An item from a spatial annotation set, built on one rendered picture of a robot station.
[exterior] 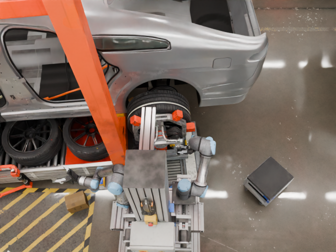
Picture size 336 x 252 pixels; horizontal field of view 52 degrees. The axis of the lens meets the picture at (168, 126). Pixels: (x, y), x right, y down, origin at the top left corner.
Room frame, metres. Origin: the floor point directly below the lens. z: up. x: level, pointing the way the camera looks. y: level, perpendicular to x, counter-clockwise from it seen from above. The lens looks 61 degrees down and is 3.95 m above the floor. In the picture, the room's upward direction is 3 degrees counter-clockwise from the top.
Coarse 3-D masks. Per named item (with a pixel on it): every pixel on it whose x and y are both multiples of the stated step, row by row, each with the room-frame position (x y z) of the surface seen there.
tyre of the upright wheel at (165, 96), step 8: (136, 96) 1.95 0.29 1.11; (144, 96) 1.91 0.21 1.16; (152, 96) 1.90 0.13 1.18; (160, 96) 1.89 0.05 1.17; (168, 96) 1.90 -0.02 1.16; (176, 96) 1.92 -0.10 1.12; (128, 104) 1.94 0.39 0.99; (136, 104) 1.86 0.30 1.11; (152, 104) 1.81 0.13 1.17; (160, 104) 1.80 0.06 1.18; (168, 104) 1.81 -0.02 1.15; (176, 104) 1.82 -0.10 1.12; (184, 104) 1.87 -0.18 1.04; (128, 112) 1.85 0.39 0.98; (136, 112) 1.77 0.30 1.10; (160, 112) 1.75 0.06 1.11; (168, 112) 1.75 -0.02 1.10; (184, 112) 1.77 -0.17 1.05; (128, 120) 1.76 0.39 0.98; (128, 128) 1.74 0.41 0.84; (168, 136) 1.75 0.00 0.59
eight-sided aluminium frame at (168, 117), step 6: (156, 114) 1.72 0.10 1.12; (162, 114) 1.72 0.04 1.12; (168, 114) 1.71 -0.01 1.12; (156, 120) 1.67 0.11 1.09; (162, 120) 1.67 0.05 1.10; (168, 120) 1.66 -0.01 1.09; (174, 120) 1.67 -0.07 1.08; (180, 120) 1.71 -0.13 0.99; (132, 126) 1.69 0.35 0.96; (138, 126) 1.66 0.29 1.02; (138, 138) 1.66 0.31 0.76; (168, 138) 1.71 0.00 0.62; (174, 138) 1.68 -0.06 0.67; (180, 138) 1.67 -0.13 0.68
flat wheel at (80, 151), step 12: (72, 120) 2.09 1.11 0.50; (84, 120) 2.18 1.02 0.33; (72, 132) 1.98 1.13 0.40; (84, 132) 1.93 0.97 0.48; (96, 132) 1.92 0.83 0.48; (72, 144) 1.77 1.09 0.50; (84, 144) 1.77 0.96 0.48; (96, 144) 1.75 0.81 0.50; (84, 156) 1.66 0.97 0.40; (96, 156) 1.65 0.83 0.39
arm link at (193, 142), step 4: (192, 136) 1.53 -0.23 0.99; (196, 136) 1.49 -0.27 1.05; (200, 136) 1.53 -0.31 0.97; (188, 140) 1.35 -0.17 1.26; (192, 140) 1.32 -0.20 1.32; (196, 140) 1.31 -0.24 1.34; (188, 144) 1.32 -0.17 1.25; (192, 144) 1.28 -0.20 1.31; (196, 144) 1.27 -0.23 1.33; (192, 148) 1.27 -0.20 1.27; (196, 148) 1.25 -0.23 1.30
